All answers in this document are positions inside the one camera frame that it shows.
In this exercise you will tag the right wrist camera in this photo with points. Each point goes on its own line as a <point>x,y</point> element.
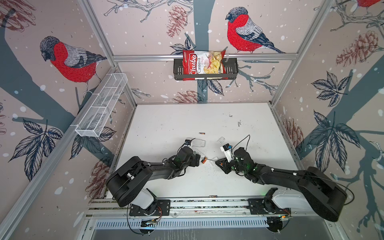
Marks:
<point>227,150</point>

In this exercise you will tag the aluminium frame crossbar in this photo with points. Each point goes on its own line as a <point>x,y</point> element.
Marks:
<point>241,57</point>

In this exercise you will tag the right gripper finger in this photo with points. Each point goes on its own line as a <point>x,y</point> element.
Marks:
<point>221,161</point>
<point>223,167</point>

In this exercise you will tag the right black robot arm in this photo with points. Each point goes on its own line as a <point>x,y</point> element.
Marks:
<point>325,197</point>

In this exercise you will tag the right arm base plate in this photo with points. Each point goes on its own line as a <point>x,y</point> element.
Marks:
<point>265,207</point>

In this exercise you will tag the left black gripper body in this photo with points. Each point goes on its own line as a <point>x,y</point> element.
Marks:
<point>195,161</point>

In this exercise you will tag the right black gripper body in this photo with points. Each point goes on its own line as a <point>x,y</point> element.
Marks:
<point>231,166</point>

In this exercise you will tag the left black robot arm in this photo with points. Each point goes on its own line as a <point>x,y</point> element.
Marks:
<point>126,183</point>

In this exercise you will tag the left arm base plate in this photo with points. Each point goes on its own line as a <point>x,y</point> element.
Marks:
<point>156,209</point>

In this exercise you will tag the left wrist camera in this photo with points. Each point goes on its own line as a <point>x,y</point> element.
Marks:
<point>188,143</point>

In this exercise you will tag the red cassava chips bag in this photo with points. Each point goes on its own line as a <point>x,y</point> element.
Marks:
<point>203,62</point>

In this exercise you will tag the black wall basket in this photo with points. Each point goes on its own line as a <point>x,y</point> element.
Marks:
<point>230,67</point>

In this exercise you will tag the white wire mesh shelf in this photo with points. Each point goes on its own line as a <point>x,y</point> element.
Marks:
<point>97,115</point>

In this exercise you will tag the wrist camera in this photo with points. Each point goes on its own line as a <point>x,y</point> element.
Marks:
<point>188,143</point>
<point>227,150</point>

